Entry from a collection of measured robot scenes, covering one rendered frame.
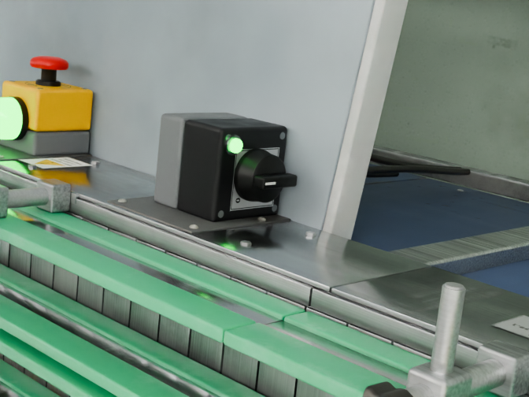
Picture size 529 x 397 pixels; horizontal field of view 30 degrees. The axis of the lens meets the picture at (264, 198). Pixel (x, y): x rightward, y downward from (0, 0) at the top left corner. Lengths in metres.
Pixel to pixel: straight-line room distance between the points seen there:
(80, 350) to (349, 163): 0.27
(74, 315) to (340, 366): 0.33
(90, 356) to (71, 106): 0.36
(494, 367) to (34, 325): 0.40
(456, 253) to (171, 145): 0.26
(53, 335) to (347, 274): 0.25
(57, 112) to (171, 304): 0.43
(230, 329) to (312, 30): 0.32
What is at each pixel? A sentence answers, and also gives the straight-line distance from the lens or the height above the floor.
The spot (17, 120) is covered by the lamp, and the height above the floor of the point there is 0.84.
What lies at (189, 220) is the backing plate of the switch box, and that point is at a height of 0.85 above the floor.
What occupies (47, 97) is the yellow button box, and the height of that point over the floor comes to 0.81.
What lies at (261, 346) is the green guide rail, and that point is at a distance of 0.61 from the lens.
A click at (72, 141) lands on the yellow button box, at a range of 1.06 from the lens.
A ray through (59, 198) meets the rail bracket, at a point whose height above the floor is 0.89.
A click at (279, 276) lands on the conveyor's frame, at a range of 0.70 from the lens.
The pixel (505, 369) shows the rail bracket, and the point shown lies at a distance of 0.58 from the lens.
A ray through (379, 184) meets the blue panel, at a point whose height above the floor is 0.44.
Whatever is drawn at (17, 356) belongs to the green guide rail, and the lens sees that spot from 0.83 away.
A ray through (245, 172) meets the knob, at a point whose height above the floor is 0.82.
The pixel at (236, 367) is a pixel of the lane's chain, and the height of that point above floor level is 0.88.
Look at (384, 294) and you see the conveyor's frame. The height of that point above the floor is 0.85.
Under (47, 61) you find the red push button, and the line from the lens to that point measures 1.06.
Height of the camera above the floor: 1.38
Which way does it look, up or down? 45 degrees down
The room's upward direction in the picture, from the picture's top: 96 degrees counter-clockwise
